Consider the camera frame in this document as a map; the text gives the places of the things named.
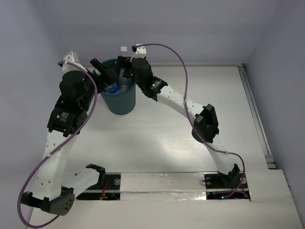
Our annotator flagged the blue label bottle white cap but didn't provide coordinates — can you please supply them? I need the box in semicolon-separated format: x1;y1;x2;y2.
104;83;119;94

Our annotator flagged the clear crushed bottle white cap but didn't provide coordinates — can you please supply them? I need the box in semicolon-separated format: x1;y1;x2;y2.
118;46;129;90

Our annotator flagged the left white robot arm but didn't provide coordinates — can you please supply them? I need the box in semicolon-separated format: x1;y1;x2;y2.
17;54;114;218

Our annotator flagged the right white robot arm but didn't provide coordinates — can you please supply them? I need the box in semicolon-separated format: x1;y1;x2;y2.
115;56;240;188

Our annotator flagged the dark green plastic bin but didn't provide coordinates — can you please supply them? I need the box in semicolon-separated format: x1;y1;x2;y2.
94;59;136;115

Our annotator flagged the silver foil strip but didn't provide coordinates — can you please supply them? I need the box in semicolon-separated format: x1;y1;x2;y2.
120;172;206;201

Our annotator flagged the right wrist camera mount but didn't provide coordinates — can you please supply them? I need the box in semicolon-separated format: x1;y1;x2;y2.
130;44;147;62

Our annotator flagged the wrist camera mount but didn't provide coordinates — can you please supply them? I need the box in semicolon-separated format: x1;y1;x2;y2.
58;51;83;73
130;44;147;62

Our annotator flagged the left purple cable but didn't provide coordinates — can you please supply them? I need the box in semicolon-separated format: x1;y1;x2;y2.
18;61;99;227

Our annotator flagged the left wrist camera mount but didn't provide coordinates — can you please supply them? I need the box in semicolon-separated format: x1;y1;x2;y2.
58;51;83;73

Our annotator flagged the aluminium rail right edge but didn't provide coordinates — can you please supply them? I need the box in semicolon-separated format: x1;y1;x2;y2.
237;64;277;170

